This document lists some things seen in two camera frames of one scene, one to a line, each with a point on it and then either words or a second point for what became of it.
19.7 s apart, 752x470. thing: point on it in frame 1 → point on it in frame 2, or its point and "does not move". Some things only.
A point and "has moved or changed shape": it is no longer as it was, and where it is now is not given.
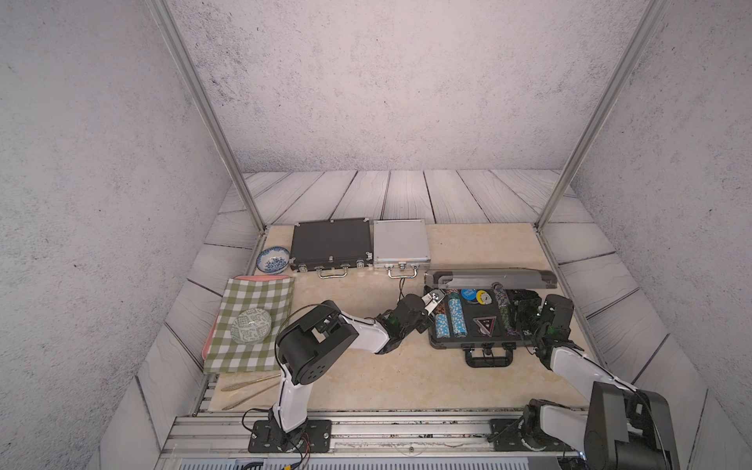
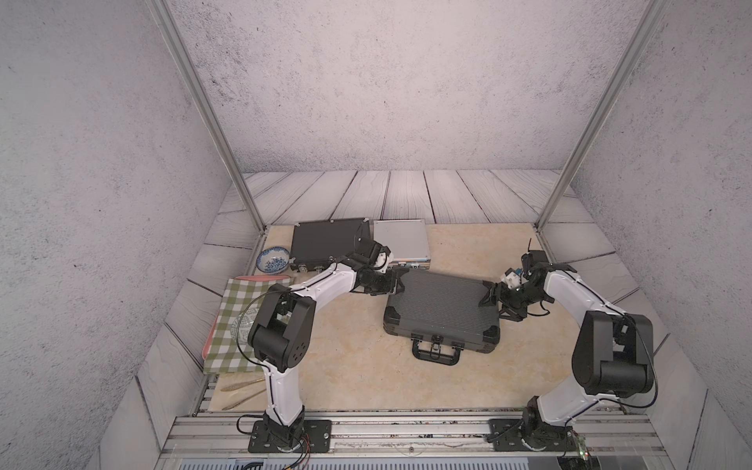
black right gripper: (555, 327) → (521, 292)
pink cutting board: (263, 277) does not move
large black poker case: (489, 311) has moved or changed shape
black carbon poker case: (331, 247) does not move
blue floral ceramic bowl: (273, 260) does not move
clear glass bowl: (251, 326) does not move
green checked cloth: (249, 316) does not move
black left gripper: (426, 324) → (392, 285)
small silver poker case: (400, 246) does not move
